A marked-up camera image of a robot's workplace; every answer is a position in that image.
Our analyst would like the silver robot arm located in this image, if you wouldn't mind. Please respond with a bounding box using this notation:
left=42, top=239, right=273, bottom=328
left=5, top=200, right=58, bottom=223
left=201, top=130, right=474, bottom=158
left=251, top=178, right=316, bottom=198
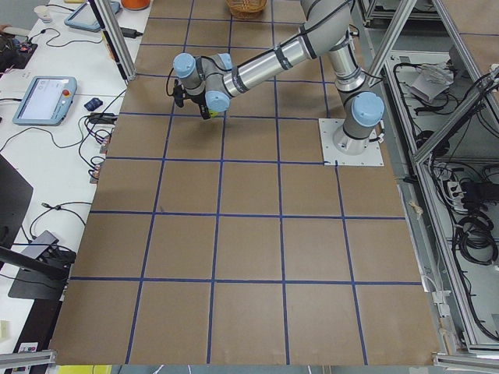
left=170, top=1, right=384, bottom=156

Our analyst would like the black monitor stand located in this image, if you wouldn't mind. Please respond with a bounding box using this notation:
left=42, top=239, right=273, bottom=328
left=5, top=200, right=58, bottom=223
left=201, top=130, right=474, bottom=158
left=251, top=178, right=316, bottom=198
left=1, top=158, right=76, bottom=301

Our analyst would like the teach pendant tablet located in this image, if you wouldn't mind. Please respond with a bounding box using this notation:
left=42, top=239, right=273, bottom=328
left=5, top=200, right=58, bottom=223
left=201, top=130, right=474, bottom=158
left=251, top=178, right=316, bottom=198
left=64, top=2, right=101, bottom=32
left=12, top=76, right=77, bottom=126

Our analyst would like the woven wicker basket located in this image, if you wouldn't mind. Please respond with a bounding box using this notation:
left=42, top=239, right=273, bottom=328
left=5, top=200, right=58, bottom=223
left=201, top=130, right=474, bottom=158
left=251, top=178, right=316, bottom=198
left=226, top=0, right=267, bottom=19

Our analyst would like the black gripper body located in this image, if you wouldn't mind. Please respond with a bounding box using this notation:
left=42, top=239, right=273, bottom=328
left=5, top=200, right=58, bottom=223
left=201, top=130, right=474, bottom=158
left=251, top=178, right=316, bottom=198
left=172, top=79, right=193, bottom=108

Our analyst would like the white power strip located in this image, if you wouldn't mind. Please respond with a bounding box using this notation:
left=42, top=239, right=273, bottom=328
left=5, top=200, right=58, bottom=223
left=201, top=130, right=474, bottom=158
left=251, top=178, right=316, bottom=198
left=444, top=180, right=464, bottom=210

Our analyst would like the orange bowl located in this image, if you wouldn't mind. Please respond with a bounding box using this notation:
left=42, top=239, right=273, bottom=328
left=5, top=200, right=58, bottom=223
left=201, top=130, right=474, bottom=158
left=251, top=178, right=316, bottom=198
left=121, top=0, right=150, bottom=11

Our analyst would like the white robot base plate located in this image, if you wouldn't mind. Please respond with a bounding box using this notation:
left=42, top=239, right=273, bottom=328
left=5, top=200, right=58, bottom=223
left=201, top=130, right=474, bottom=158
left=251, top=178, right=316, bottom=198
left=318, top=118, right=384, bottom=167

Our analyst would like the grey adapter box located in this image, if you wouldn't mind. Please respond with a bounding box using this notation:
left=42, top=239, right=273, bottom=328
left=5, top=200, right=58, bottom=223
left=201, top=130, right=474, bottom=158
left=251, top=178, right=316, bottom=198
left=21, top=230, right=58, bottom=259

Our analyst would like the teach pendant tablet far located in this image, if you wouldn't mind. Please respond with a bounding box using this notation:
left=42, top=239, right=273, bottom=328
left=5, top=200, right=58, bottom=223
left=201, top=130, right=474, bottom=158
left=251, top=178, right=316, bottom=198
left=64, top=2, right=101, bottom=32

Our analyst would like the teach pendant tablet near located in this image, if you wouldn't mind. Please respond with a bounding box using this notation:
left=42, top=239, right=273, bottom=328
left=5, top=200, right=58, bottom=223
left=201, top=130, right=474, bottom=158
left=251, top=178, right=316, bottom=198
left=12, top=76, right=77, bottom=126

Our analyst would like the dark blue checkered pouch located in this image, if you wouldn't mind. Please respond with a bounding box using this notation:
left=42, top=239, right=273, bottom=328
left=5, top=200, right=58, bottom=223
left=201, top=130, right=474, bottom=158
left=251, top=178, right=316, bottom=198
left=84, top=97, right=103, bottom=111

